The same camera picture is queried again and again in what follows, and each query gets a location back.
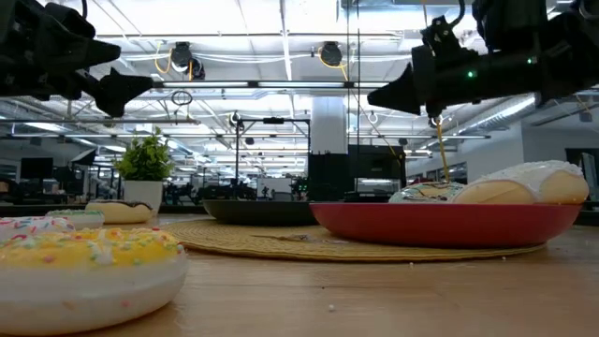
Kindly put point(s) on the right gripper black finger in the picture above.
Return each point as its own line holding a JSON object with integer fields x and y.
{"x": 404, "y": 109}
{"x": 398, "y": 91}

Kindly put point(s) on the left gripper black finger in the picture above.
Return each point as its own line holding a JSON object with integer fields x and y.
{"x": 119, "y": 89}
{"x": 79, "y": 39}

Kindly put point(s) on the white iced beige donut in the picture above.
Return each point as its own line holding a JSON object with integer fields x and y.
{"x": 515, "y": 187}

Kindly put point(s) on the chocolate iced beige donut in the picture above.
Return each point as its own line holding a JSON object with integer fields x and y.
{"x": 119, "y": 213}

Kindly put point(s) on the green iced small donut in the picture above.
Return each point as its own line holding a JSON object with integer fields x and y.
{"x": 79, "y": 219}

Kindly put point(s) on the white donut pink sprinkles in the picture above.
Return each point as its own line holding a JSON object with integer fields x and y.
{"x": 33, "y": 224}

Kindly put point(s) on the yellow donut coloured sprinkles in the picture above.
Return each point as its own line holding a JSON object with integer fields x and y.
{"x": 93, "y": 290}

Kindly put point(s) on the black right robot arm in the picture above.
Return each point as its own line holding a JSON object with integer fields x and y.
{"x": 561, "y": 56}

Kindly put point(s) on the green artificial plant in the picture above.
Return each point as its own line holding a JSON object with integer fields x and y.
{"x": 145, "y": 159}

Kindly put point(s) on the white building pillar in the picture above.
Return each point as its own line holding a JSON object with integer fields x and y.
{"x": 330, "y": 126}

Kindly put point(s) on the black equipment cabinet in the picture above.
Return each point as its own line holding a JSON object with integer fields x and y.
{"x": 355, "y": 168}

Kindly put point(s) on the white square plant pot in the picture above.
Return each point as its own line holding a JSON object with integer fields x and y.
{"x": 145, "y": 194}

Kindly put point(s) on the black computer monitor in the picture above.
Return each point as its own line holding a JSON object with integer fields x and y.
{"x": 36, "y": 168}

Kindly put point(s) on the reddish pink round plate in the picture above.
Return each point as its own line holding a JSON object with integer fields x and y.
{"x": 444, "y": 224}

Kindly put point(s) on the white board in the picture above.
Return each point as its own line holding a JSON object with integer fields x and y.
{"x": 281, "y": 185}

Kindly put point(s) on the dark grey round plate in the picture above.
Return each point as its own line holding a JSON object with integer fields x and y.
{"x": 257, "y": 213}

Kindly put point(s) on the woven straw round placemat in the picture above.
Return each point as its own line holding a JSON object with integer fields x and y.
{"x": 243, "y": 243}

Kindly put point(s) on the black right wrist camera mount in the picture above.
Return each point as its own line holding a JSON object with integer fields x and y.
{"x": 442, "y": 39}

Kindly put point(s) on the black overhead frame beam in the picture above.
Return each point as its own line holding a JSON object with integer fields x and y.
{"x": 281, "y": 84}

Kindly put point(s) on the black gantry frame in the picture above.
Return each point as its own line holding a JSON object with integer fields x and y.
{"x": 273, "y": 120}

